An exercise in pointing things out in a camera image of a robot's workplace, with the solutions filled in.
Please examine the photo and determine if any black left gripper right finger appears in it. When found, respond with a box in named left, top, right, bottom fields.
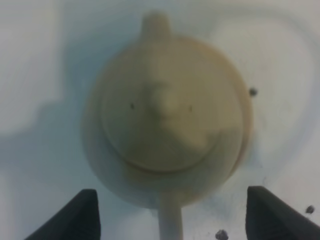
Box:
left=245, top=186, right=320, bottom=240

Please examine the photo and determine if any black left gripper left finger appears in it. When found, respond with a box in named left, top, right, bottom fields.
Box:
left=27, top=189, right=101, bottom=240

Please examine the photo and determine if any beige teapot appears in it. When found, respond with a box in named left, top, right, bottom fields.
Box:
left=82, top=11, right=253, bottom=240

